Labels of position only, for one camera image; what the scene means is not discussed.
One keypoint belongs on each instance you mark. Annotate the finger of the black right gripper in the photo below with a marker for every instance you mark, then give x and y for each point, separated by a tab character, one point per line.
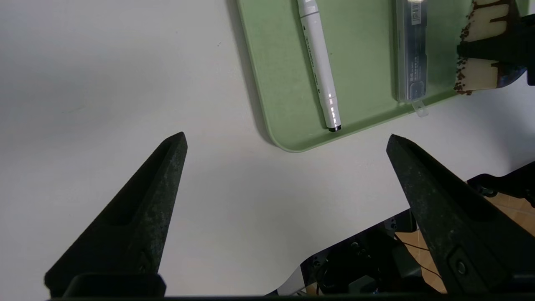
493	51

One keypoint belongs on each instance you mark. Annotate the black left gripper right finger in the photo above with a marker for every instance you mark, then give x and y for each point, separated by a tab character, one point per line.
459	225

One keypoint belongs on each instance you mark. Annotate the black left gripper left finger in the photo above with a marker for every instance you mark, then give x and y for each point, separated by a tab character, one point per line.
133	225

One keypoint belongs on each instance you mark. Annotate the chocolate blueberry cake slice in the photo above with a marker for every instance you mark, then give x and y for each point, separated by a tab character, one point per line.
480	25

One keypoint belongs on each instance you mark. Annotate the white marker pen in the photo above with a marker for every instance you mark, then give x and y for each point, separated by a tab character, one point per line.
319	62

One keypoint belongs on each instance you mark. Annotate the light green plastic tray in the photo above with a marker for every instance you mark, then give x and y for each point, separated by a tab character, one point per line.
363	62

